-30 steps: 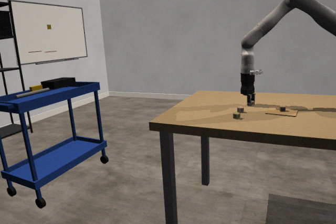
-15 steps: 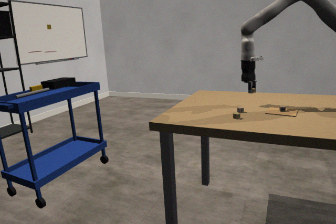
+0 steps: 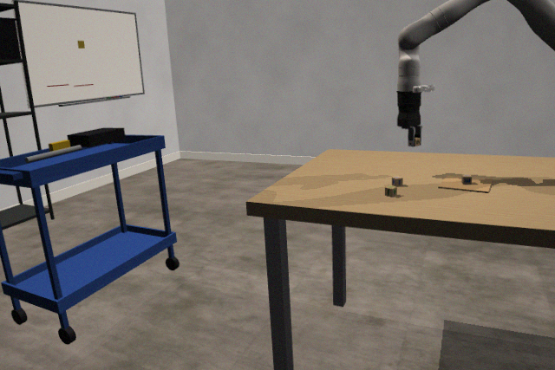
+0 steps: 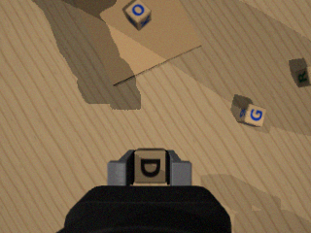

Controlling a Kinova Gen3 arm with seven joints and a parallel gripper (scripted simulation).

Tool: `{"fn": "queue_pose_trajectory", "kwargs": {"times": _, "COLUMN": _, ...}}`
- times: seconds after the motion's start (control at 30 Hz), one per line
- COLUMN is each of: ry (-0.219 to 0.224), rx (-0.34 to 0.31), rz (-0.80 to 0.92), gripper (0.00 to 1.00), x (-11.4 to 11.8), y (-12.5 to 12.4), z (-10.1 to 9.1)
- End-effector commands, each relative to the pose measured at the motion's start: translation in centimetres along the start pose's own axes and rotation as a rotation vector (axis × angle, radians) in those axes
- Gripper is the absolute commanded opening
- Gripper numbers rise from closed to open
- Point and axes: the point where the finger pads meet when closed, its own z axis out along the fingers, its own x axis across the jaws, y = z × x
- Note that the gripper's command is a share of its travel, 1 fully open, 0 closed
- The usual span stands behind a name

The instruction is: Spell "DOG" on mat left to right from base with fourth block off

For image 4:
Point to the wooden letter block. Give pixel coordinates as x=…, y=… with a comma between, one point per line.
x=138, y=14
x=251, y=115
x=150, y=165
x=303, y=76

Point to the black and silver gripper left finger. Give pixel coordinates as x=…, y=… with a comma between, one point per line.
x=122, y=171

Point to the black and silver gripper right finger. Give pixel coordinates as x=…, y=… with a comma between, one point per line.
x=178, y=172

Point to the tan square mat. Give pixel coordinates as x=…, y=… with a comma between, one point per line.
x=126, y=52

